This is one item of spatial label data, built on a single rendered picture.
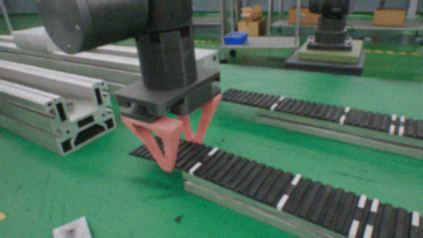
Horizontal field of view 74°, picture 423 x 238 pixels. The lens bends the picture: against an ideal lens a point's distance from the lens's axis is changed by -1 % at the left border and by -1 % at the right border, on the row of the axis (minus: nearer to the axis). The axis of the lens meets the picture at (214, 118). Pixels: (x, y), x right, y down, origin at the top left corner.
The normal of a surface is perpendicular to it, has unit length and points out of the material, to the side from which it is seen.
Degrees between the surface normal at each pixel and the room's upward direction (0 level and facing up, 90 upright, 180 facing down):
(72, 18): 91
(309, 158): 0
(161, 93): 1
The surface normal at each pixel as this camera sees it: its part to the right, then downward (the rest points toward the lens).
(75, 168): -0.06, -0.89
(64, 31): -0.57, 0.41
